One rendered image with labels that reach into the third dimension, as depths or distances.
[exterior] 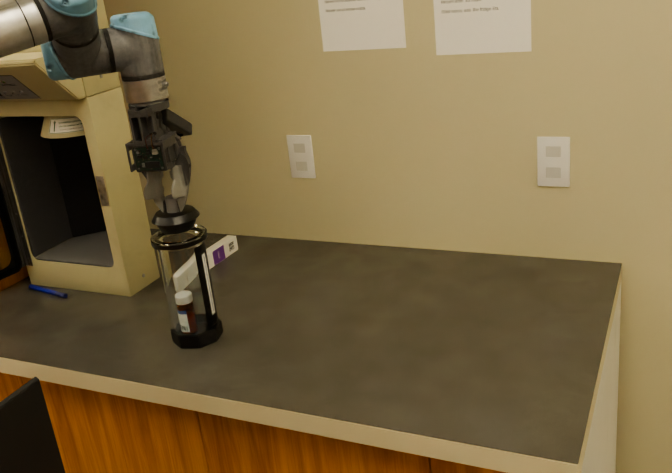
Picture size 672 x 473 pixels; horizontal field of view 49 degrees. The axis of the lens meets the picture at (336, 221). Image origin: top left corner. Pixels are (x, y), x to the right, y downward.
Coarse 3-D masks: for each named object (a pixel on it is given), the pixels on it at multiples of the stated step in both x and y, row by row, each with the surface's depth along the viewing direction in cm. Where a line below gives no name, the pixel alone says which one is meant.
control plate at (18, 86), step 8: (0, 80) 154; (8, 80) 153; (16, 80) 152; (0, 88) 157; (8, 88) 156; (16, 88) 155; (24, 88) 154; (0, 96) 161; (8, 96) 160; (16, 96) 159; (24, 96) 158; (32, 96) 157
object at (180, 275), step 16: (160, 240) 144; (176, 240) 147; (192, 240) 139; (160, 256) 141; (176, 256) 139; (192, 256) 140; (176, 272) 140; (192, 272) 141; (176, 288) 142; (192, 288) 142; (176, 304) 143; (192, 304) 143; (176, 320) 145; (192, 320) 144
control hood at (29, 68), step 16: (0, 64) 147; (16, 64) 146; (32, 64) 144; (32, 80) 150; (48, 80) 149; (64, 80) 150; (80, 80) 154; (48, 96) 156; (64, 96) 154; (80, 96) 155
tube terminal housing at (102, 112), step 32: (0, 0) 157; (96, 96) 159; (96, 128) 159; (128, 128) 168; (96, 160) 162; (128, 192) 170; (128, 224) 170; (32, 256) 182; (128, 256) 171; (96, 288) 176; (128, 288) 172
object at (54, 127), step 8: (48, 120) 167; (56, 120) 166; (64, 120) 166; (72, 120) 166; (80, 120) 166; (48, 128) 167; (56, 128) 166; (64, 128) 165; (72, 128) 166; (80, 128) 166; (48, 136) 167; (56, 136) 166; (64, 136) 165; (72, 136) 165
